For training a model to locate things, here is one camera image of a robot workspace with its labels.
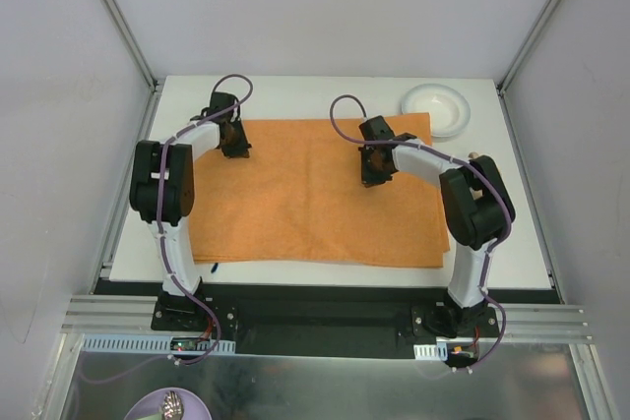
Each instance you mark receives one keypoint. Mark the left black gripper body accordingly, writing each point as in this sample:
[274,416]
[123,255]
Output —
[236,148]

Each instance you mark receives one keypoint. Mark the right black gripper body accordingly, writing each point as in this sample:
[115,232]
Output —
[374,176]

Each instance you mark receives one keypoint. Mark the orange cloth placemat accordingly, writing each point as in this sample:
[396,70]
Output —
[299,197]

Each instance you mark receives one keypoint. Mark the white ceramic plate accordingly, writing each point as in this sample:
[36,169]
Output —
[449,111]

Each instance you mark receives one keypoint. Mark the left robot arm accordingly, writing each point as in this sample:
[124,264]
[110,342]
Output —
[162,189]

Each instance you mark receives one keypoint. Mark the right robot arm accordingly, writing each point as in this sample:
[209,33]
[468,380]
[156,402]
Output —
[477,208]

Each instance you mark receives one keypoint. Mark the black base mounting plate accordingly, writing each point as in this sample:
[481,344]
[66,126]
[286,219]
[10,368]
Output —
[324,321]

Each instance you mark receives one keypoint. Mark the lilac plate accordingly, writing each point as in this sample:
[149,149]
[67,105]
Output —
[147,406]

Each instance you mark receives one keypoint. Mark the silver cutlery on lilac plate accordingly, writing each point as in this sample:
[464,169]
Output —
[171,407]

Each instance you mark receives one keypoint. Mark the right white cable duct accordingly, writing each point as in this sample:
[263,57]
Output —
[431,352]

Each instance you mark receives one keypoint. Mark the white cable duct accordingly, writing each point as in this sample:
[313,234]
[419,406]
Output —
[154,344]
[431,352]

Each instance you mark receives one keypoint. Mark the left aluminium frame post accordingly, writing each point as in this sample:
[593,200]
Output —
[116,15]

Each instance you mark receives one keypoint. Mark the aluminium frame post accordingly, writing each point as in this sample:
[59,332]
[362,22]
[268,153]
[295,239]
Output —
[116,15]
[542,20]

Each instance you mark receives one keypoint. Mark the aluminium front rail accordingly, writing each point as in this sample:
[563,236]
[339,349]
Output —
[534,323]

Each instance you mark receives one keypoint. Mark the left white cable duct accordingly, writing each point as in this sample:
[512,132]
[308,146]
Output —
[154,344]

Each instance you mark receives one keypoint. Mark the right aluminium frame post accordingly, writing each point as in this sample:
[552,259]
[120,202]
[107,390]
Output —
[542,20]

